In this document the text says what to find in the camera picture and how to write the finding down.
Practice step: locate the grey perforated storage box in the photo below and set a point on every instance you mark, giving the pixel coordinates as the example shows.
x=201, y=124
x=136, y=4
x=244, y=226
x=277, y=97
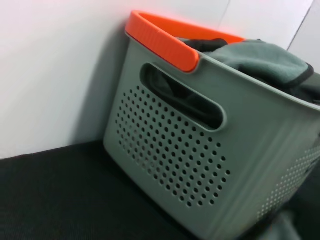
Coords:
x=250, y=150

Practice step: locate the grey towel black trim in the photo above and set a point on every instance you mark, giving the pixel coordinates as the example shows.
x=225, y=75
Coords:
x=262, y=62

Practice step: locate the black tablecloth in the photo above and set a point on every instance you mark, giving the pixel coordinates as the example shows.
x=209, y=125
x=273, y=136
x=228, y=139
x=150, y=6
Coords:
x=62, y=200

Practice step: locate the black cloth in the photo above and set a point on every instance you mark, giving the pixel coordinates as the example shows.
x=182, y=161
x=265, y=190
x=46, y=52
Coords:
x=205, y=45

